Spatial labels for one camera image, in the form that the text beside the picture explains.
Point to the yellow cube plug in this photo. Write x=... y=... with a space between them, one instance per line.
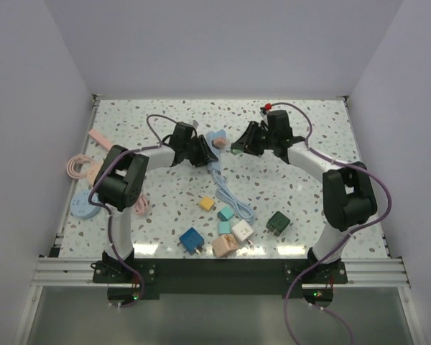
x=206 y=203

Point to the teal cube plug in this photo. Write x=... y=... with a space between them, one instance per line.
x=225 y=214

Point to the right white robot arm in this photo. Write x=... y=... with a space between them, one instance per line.
x=348 y=196

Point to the orange cube plug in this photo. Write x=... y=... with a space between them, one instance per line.
x=220 y=143

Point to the blue cube plug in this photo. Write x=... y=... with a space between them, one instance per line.
x=192 y=241

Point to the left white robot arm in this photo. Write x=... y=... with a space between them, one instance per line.
x=119 y=182

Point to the blue round socket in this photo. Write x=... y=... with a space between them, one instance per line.
x=80 y=206

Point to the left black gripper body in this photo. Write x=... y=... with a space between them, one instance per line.
x=192 y=150

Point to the dark green cube plug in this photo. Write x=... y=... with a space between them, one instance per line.
x=277 y=223

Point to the pink patterned cube plug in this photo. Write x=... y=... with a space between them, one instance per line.
x=224 y=245

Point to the pink power strip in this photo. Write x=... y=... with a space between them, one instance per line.
x=100 y=139

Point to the white cube plug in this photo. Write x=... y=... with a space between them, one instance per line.
x=243 y=232

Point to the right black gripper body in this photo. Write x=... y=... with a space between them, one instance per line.
x=270 y=138

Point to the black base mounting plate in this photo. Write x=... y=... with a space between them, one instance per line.
x=149 y=279

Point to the blue power strip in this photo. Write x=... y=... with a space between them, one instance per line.
x=215 y=167

